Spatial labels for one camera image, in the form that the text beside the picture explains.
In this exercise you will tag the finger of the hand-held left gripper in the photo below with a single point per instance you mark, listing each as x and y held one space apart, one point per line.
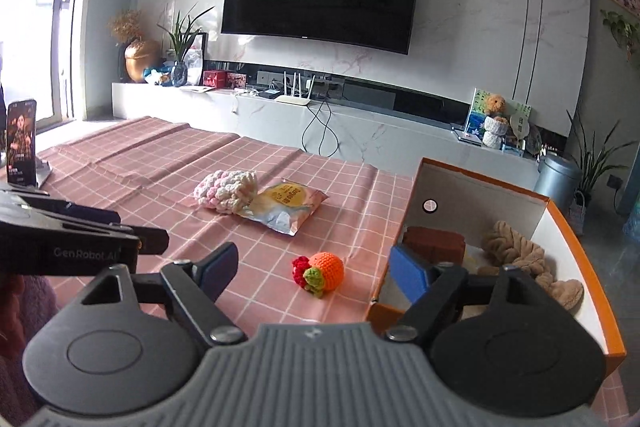
150 241

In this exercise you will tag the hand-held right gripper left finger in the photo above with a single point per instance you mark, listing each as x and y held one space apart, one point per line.
220 274

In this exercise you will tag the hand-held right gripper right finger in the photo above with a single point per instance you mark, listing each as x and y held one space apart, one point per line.
410 274

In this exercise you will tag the pink flower-shaped sponge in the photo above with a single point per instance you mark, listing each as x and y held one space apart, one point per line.
435 244

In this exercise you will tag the orange crochet ball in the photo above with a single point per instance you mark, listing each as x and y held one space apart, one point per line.
327 272

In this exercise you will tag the pink white crochet pouch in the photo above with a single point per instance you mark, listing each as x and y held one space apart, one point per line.
225 189

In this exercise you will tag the yellow snack packet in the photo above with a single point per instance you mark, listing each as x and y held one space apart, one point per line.
287 207

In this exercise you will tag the brown plush toy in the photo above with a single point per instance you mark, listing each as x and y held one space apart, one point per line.
520 252

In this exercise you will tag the orange cardboard box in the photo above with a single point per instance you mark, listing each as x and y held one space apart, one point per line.
565 257

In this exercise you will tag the pink checked tablecloth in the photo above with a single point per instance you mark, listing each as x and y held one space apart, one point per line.
150 167

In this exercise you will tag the phone on stand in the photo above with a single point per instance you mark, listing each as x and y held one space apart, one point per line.
21 142

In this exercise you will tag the white marble tv cabinet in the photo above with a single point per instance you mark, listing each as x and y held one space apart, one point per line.
380 132

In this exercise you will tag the flat grey tablet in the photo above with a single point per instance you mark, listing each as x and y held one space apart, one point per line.
466 134

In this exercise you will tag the purple fuzzy clothing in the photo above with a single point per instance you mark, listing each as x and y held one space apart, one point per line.
12 387

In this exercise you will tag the flat paper envelope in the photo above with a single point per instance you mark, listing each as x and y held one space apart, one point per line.
196 89

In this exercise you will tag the white crochet pot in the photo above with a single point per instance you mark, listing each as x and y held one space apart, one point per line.
495 133

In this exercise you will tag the blue snack bag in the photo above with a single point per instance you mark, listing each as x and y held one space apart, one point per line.
156 76

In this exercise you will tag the grey metal trash can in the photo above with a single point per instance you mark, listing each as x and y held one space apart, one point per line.
555 182

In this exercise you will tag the red gift box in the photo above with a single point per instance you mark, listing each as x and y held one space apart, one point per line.
215 79

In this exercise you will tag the blue green painting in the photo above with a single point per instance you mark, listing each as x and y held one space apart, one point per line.
472 112

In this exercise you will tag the golden acorn vase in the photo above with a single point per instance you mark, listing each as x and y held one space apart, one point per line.
141 64

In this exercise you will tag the pink printed box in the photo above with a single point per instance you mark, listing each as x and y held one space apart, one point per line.
236 81

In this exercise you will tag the decorative grey plate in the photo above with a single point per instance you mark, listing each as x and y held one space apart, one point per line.
534 139

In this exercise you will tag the round fan ornament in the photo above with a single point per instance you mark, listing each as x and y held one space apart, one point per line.
518 126

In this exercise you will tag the black set-top box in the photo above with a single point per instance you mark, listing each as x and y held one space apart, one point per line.
267 94

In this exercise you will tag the white wifi router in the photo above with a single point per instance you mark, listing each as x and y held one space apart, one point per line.
292 100

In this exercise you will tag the small brown teddy bear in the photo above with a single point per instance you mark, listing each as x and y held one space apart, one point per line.
495 104

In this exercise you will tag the green plant in glass vase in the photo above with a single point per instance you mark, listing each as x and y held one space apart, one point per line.
180 47

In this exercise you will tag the long-leaved potted plant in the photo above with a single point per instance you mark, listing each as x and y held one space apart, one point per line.
592 172

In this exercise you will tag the dried flower bunch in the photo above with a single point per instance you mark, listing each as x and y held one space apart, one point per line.
125 26

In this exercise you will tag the hanging vine plant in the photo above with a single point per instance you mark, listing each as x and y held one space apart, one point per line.
622 32

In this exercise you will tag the black picture frame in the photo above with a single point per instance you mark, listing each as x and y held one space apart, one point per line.
204 57

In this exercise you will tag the dark wall socket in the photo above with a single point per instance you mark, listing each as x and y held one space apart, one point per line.
615 181

